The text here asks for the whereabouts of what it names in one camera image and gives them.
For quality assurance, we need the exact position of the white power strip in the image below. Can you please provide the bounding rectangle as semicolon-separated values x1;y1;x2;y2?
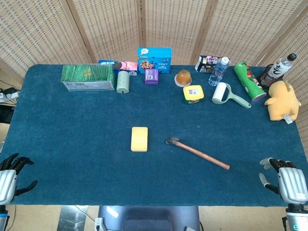
0;91;20;103

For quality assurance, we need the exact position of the green chips can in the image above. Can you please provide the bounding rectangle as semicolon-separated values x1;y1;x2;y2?
233;61;268;103

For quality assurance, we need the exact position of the yellow sponge block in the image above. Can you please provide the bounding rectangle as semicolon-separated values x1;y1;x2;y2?
130;127;149;153

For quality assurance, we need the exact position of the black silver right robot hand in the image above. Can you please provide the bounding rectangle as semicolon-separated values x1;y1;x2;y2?
258;157;308;205

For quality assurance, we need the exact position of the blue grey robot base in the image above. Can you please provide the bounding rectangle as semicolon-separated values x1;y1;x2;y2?
97;205;201;231

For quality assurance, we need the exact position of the orange jelly cup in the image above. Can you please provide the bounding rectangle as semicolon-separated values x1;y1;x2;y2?
174;69;193;87

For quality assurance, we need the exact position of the yellow plush toy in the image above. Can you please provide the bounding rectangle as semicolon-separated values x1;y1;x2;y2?
264;80;302;125

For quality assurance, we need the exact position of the small purple box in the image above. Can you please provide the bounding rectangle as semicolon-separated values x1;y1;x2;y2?
144;68;159;86

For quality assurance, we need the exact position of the pale green lint roller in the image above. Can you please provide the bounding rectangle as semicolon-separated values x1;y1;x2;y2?
211;82;252;109

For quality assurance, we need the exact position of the blue table cloth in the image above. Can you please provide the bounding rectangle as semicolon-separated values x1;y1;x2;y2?
0;64;307;207

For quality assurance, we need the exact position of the green tissue box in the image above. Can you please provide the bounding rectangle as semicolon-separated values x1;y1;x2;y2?
60;64;116;92

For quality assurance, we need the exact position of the green tub yellow lid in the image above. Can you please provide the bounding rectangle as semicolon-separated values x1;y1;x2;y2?
182;84;205;105

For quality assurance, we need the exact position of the woven bamboo folding screen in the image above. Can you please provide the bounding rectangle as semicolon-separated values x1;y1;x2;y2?
0;0;308;217

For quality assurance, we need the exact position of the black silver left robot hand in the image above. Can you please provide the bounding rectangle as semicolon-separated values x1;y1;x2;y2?
0;153;39;205

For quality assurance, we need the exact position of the clear water bottle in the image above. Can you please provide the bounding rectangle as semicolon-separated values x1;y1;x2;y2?
208;56;231;87

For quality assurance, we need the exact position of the pale green dotted cylinder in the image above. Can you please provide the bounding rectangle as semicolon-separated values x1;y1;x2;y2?
116;71;131;94

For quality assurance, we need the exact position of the wooden handle claw hammer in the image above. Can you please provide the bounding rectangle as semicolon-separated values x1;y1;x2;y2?
165;136;231;171

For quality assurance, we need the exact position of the dark drink bottle white label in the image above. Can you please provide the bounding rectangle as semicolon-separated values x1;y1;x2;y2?
258;53;297;89

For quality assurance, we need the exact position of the black white snack box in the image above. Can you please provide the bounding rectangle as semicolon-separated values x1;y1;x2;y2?
194;55;231;74

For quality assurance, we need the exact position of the blue chocolate chip cookie box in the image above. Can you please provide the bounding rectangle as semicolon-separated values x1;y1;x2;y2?
137;47;173;74

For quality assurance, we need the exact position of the blue pink sandwich cookie box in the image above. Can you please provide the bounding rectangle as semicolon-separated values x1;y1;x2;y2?
98;59;139;77

